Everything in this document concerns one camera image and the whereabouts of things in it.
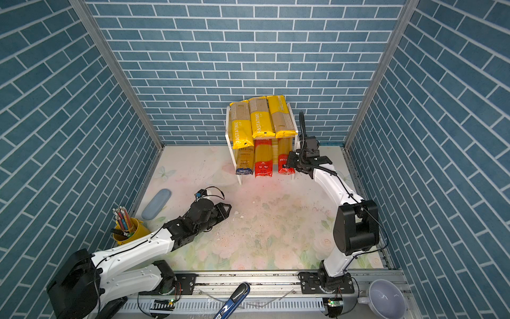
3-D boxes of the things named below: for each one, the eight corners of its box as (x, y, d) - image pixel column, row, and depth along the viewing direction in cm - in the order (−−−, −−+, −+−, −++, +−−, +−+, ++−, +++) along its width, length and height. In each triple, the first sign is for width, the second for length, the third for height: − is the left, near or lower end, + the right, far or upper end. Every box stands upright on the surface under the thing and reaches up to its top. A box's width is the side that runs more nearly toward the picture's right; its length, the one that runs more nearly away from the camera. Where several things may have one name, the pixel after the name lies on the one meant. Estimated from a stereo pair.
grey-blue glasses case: (141, 218, 93) (138, 215, 91) (162, 190, 103) (160, 187, 101) (153, 222, 92) (151, 219, 90) (173, 193, 102) (171, 190, 100)
